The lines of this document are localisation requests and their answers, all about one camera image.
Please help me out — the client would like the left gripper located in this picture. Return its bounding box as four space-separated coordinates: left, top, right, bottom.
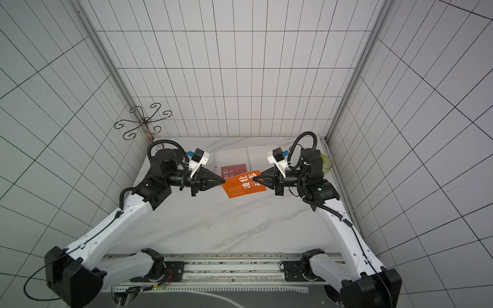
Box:
167 167 226 196

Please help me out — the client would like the red card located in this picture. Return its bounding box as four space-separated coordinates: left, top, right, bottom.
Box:
221 164 247 179

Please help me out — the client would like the orange card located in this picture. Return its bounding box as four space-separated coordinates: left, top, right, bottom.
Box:
222 171 267 198

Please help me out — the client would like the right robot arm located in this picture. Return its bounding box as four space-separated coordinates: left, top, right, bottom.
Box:
254 148 402 307

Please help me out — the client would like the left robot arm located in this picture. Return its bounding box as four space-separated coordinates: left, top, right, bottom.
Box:
44 145 225 307

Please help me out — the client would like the metal jewelry stand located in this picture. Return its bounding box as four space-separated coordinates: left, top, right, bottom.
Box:
113 103 173 143

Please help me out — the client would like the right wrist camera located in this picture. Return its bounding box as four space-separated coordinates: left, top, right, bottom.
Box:
267 148 288 177

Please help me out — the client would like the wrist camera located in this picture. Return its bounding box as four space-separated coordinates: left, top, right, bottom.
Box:
267 148 288 177
187 148 210 178

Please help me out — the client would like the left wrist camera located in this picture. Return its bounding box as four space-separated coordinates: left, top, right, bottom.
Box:
187 148 210 178

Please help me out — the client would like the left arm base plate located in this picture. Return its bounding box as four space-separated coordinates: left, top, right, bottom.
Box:
155 261 186 284

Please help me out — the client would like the aluminium rail frame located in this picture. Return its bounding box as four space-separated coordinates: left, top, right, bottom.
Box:
100 253 344 307

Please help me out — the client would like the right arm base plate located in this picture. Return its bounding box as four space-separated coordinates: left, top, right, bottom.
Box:
279 261 322 282

